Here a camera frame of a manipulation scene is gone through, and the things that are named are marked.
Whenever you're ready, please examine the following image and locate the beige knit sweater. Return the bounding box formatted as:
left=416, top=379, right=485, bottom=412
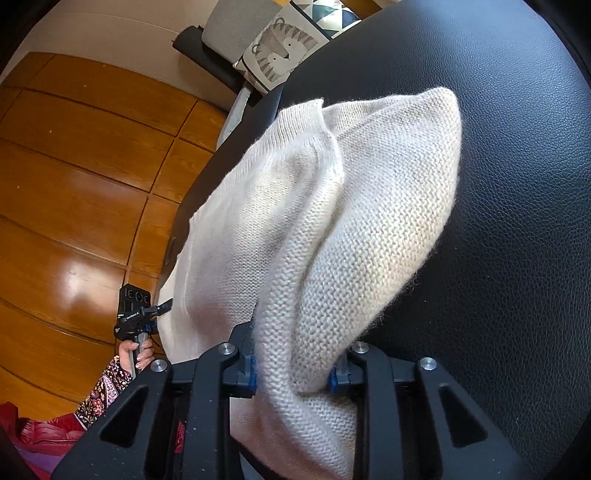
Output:
left=158, top=87, right=462, bottom=479

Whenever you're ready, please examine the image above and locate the floral sleeve forearm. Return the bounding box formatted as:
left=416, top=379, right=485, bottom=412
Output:
left=74, top=355, right=132, bottom=429

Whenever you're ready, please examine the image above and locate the person's left hand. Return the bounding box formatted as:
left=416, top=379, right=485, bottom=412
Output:
left=118, top=338, right=154, bottom=374

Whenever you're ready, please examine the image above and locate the black padded table mat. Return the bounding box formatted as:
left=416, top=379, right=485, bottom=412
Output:
left=163, top=1, right=590, bottom=479

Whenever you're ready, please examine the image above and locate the pink ruffled garment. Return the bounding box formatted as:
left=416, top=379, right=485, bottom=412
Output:
left=1, top=402, right=86, bottom=479

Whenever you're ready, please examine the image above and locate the grey yellow blue sofa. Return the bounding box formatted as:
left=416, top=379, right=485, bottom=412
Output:
left=202, top=1, right=365, bottom=144

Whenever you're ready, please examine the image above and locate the tiger print cushion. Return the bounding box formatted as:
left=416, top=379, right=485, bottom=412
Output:
left=232, top=0, right=363, bottom=96

